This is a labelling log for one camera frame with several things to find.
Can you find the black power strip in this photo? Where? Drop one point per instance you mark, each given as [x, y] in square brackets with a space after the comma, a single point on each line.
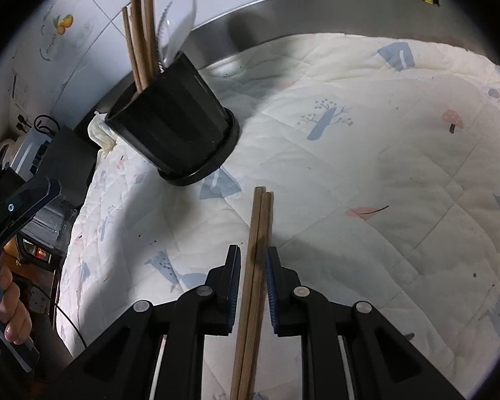
[41, 252]

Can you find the dark grey box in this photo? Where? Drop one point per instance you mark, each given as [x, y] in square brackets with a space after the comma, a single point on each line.
[73, 158]

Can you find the white quilted mat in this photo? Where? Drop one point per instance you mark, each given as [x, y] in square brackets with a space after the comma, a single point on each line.
[358, 175]

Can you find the person's left hand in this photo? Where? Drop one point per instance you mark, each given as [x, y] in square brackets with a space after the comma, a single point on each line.
[14, 312]

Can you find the white plastic container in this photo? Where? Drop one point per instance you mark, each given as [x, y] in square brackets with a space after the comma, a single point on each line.
[29, 146]

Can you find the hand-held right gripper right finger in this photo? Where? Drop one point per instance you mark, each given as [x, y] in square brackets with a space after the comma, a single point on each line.
[271, 287]

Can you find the black utensil holder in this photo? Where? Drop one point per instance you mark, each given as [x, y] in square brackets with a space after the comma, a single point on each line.
[171, 125]

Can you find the stainless steel counter ledge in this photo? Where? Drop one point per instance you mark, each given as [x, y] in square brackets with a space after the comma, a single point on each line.
[316, 12]

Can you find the wooden chopstick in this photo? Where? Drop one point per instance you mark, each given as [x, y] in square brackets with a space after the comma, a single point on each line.
[248, 283]
[150, 21]
[131, 50]
[139, 29]
[258, 283]

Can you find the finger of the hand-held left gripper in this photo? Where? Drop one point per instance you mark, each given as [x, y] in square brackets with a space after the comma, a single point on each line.
[25, 204]

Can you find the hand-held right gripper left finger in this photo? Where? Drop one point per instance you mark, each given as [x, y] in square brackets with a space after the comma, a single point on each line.
[233, 287]

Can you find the white rice paddle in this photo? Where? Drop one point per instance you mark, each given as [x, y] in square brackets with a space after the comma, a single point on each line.
[179, 16]

